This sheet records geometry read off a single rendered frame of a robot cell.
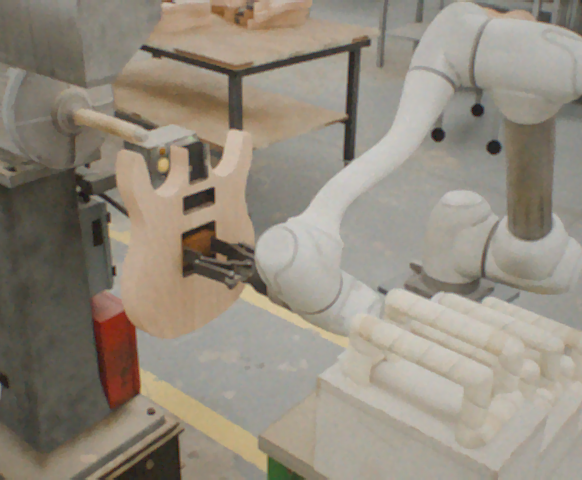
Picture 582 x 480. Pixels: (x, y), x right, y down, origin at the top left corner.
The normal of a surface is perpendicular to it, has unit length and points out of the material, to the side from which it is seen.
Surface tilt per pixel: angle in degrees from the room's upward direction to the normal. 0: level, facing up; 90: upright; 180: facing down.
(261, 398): 0
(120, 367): 90
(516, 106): 123
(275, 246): 51
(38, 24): 90
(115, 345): 90
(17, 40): 90
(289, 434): 0
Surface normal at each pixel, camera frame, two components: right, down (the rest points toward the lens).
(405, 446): -0.65, 0.34
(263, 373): 0.02, -0.89
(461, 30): -0.48, -0.41
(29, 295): 0.77, 0.30
